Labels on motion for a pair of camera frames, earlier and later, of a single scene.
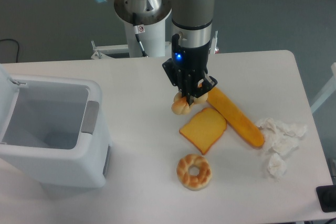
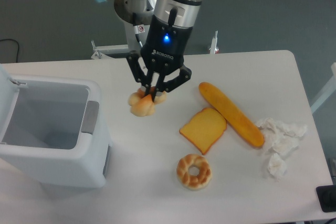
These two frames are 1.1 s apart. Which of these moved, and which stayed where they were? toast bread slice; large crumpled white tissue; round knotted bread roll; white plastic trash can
Moved: round knotted bread roll
Stayed: toast bread slice; white plastic trash can; large crumpled white tissue
